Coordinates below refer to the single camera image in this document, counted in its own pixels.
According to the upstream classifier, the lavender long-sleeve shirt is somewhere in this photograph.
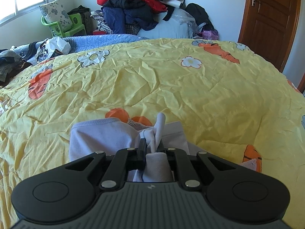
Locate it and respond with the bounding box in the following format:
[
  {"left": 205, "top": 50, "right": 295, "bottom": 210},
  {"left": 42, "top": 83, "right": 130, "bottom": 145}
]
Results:
[{"left": 69, "top": 113, "right": 201, "bottom": 182}]

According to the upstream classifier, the stack of dark folded clothes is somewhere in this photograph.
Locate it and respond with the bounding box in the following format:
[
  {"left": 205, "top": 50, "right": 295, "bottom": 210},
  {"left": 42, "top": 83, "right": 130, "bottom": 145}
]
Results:
[{"left": 0, "top": 50, "right": 31, "bottom": 86}]

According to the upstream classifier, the yellow carrot-print quilt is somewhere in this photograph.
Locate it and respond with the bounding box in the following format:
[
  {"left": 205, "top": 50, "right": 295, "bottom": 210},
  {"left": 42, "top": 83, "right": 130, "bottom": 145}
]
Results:
[{"left": 1, "top": 39, "right": 304, "bottom": 228}]

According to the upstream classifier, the blue knitted blanket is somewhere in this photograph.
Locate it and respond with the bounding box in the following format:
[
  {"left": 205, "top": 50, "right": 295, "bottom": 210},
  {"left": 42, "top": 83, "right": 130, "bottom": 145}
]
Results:
[{"left": 11, "top": 34, "right": 149, "bottom": 55}]

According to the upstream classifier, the black and white crumpled cloth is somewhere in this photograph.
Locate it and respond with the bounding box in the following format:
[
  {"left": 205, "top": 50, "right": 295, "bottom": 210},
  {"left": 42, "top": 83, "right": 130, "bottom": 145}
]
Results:
[{"left": 35, "top": 37, "right": 71, "bottom": 62}]

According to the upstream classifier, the green plastic chair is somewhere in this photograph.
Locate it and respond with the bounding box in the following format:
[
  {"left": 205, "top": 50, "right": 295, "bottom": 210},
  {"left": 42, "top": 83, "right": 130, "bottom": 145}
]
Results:
[{"left": 40, "top": 13, "right": 87, "bottom": 38}]

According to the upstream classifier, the grey floral pillow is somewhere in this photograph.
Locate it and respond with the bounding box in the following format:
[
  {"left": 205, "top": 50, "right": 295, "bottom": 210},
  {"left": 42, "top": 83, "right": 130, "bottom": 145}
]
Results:
[{"left": 39, "top": 0, "right": 72, "bottom": 32}]

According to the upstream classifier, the brown wooden door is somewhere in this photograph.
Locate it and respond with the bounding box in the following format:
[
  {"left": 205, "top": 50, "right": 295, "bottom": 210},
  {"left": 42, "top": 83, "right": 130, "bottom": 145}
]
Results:
[{"left": 238, "top": 0, "right": 301, "bottom": 72}]

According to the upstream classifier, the navy blue jacket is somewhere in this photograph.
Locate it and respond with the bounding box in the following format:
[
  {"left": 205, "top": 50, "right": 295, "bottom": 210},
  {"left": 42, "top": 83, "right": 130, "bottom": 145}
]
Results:
[{"left": 102, "top": 0, "right": 158, "bottom": 34}]

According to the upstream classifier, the black bag by wall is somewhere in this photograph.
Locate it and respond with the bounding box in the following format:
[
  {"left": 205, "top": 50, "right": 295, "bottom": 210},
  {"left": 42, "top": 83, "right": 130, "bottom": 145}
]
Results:
[{"left": 185, "top": 3, "right": 214, "bottom": 32}]

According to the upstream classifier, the window with metal frame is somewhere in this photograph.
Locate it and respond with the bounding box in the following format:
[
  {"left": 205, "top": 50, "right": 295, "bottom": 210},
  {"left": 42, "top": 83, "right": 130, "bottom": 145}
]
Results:
[{"left": 1, "top": 0, "right": 47, "bottom": 25}]

